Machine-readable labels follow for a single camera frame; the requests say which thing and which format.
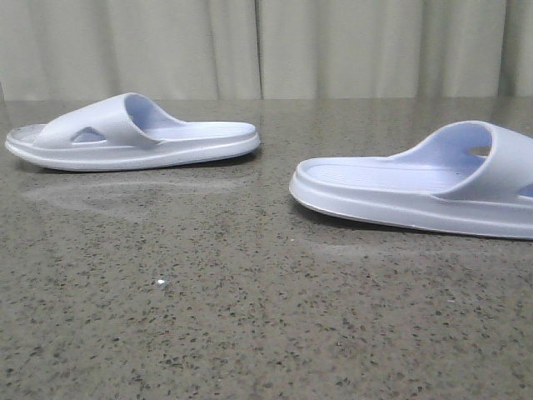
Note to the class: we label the pale green curtain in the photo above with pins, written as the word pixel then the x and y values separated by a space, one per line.
pixel 86 50

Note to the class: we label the light blue slipper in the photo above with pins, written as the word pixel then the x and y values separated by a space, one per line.
pixel 127 132
pixel 468 177

